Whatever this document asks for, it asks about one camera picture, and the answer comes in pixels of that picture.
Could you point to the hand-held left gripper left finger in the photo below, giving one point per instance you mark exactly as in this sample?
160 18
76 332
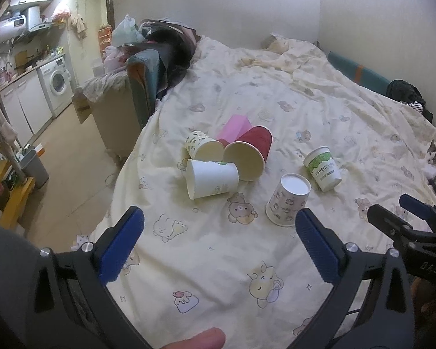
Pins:
121 247

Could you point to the white base cabinets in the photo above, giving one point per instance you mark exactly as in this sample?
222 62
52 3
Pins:
25 105

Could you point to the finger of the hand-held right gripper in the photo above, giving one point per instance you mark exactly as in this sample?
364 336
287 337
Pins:
385 220
416 205

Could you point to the white washing machine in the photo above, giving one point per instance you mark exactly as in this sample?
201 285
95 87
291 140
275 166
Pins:
56 83

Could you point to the pink bag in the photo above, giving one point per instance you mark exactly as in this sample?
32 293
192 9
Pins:
112 58

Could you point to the black clothing pile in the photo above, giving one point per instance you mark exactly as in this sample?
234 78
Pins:
403 89

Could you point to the teal headboard cushion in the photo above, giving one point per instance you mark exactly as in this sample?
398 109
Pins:
359 72

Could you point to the dark door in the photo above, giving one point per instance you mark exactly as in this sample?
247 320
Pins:
109 7

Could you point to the white plastic bag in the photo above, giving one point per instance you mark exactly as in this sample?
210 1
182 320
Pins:
125 31

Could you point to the beige sofa with floral cover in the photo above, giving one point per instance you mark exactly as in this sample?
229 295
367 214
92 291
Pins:
109 116

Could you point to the red paper cup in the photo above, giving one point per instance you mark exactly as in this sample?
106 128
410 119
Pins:
254 138

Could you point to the grey trash bin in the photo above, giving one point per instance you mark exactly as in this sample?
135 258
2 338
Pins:
34 169

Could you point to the beige plush toy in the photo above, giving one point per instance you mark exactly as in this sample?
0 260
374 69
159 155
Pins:
276 44

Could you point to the dark clothes heap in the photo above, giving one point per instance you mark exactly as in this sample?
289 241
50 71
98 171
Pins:
174 43

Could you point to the pink hanging plush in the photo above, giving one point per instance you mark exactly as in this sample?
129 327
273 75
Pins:
61 11

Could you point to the bear print paper cup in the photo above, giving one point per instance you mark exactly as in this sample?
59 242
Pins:
285 203

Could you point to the person's left hand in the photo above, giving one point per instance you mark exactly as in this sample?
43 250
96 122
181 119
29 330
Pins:
194 338

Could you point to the green label paper cup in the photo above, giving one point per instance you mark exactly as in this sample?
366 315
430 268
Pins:
325 174

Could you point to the cardboard box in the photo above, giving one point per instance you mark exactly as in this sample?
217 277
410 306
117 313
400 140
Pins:
81 109

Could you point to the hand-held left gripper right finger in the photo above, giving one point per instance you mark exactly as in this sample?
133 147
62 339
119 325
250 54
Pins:
318 247

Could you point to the yellow wooden shelf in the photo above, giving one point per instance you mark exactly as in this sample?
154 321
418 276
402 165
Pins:
14 198

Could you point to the orange drawer shelf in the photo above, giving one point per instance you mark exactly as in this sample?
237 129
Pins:
105 41

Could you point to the pink paper cup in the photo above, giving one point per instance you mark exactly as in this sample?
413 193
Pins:
236 125

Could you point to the plain white paper cup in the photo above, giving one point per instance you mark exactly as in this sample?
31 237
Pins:
214 178

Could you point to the silver water heater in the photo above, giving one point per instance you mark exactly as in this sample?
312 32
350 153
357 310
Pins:
20 23

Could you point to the yellow patterned paper cup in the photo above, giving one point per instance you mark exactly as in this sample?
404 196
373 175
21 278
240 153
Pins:
198 140

